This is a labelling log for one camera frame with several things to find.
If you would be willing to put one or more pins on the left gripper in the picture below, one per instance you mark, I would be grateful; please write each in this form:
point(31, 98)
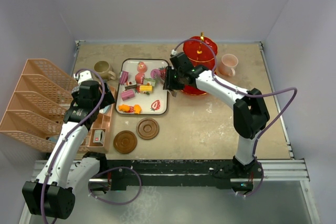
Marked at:
point(109, 99)

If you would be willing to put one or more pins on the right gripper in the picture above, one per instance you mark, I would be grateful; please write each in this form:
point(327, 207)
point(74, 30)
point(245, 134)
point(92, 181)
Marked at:
point(169, 83)

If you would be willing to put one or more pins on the purple macaron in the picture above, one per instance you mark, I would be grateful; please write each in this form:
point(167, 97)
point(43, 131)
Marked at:
point(155, 73)

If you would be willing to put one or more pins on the round pink cake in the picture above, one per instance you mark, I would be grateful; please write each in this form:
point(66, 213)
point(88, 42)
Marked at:
point(141, 67)

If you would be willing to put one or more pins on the metal tongs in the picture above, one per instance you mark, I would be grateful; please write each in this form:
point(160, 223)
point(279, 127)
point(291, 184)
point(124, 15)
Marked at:
point(168, 85)

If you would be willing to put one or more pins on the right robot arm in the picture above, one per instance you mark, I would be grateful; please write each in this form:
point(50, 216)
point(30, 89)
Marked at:
point(250, 114)

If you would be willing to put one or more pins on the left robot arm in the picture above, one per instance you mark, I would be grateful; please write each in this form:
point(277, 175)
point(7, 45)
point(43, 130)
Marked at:
point(52, 193)

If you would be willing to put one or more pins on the green cake slice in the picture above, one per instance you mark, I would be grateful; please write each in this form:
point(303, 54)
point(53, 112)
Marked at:
point(149, 82)

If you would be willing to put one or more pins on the beige ceramic mug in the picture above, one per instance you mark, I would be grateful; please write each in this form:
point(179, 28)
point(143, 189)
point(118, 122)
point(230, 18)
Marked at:
point(105, 70)

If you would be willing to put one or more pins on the yellow cake slice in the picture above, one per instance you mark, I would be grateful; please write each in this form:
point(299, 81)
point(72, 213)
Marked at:
point(145, 89)

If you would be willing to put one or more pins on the red three-tier cake stand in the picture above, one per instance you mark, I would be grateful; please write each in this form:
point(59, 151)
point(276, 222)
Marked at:
point(199, 51)

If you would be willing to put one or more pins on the salmon pink cake slice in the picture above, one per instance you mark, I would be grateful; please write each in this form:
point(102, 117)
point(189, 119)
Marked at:
point(139, 78)

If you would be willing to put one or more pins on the white strawberry tray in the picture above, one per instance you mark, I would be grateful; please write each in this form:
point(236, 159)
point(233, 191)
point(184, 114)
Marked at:
point(154, 104)

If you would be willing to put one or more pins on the purple cake slice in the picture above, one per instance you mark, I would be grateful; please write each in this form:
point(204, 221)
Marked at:
point(123, 77)

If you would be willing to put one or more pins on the orange fish cake left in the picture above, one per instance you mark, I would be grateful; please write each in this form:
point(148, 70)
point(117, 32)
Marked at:
point(124, 108)

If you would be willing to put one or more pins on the orange fish cake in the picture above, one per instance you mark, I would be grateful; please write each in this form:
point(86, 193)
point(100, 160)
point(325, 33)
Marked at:
point(124, 108)
point(136, 109)

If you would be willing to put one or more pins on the chocolate cake slice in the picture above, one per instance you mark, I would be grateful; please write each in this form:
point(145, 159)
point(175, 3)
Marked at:
point(130, 85)

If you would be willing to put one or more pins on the small grey box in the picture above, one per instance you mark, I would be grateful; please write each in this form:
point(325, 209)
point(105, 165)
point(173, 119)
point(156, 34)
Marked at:
point(98, 136)

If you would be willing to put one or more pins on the orange fish cake right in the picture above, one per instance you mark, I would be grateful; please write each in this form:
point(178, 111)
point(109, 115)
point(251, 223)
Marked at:
point(136, 109)

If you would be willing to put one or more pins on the pink mug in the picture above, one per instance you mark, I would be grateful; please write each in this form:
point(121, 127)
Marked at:
point(228, 65)

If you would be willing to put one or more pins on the pink desk organizer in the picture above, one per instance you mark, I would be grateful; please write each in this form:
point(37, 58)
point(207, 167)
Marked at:
point(35, 113)

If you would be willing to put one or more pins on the brown wooden coaster right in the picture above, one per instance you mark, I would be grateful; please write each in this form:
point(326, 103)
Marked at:
point(147, 128)

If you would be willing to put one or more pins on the brown wooden coaster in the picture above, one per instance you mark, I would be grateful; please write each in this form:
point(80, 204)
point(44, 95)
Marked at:
point(147, 128)
point(125, 142)

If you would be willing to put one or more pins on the brown wooden coaster left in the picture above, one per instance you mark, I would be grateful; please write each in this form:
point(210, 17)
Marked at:
point(125, 142)

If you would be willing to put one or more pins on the black base frame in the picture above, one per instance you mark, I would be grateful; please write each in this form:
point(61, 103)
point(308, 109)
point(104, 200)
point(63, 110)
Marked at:
point(218, 173)

